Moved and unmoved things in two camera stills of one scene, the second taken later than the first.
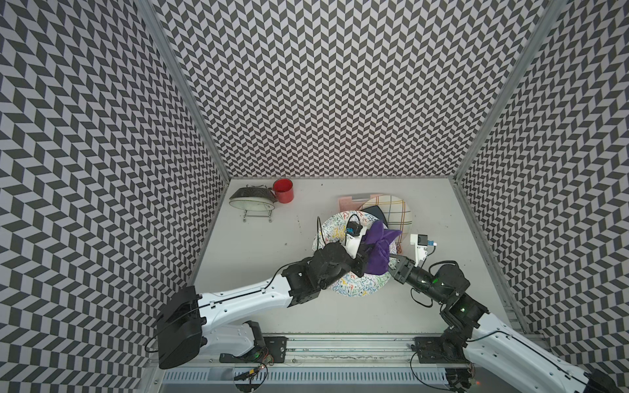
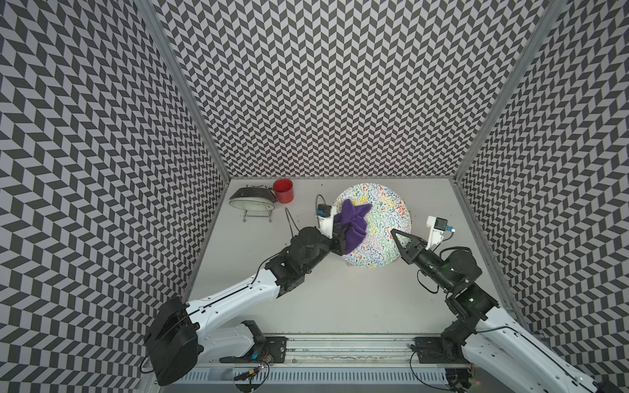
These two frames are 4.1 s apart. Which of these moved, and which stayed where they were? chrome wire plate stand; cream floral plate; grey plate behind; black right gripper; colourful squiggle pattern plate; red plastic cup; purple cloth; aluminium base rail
Moved: black right gripper; purple cloth; colourful squiggle pattern plate
Stayed: red plastic cup; cream floral plate; grey plate behind; chrome wire plate stand; aluminium base rail
